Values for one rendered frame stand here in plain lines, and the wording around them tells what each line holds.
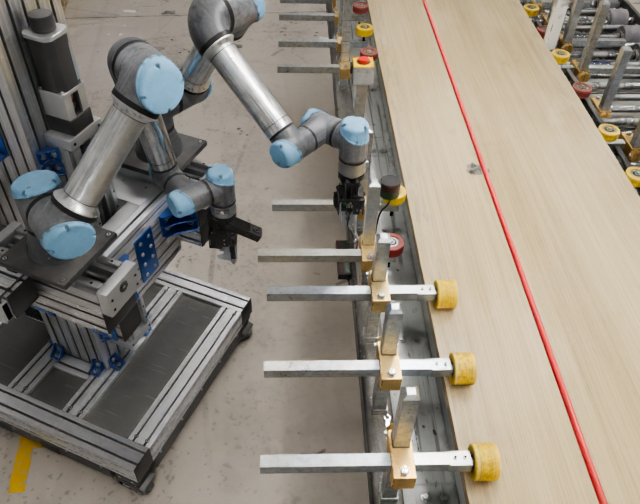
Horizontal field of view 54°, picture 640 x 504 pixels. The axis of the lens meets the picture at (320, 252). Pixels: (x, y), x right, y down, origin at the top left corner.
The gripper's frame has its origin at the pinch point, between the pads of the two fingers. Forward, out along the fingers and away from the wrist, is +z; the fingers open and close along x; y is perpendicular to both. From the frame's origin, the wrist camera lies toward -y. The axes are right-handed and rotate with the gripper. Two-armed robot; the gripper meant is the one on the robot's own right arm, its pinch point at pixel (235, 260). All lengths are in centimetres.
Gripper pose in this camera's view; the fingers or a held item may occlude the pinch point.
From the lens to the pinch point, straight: 201.6
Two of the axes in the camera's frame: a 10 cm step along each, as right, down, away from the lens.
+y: -10.0, 0.0, -0.4
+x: 0.3, 7.0, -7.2
